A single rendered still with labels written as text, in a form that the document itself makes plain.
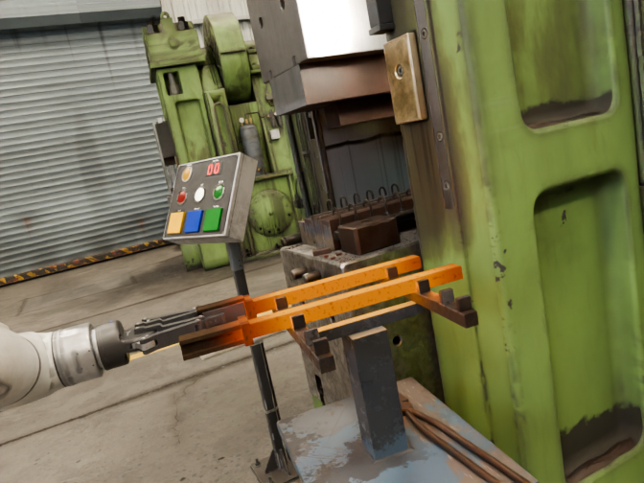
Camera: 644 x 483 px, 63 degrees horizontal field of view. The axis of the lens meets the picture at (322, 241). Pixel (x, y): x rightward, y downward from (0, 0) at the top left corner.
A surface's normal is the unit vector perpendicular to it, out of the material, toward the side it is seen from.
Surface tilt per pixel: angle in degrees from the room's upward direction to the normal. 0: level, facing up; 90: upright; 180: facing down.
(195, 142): 89
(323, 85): 90
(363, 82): 90
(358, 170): 90
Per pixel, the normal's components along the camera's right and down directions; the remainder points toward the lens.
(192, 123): 0.30, 0.10
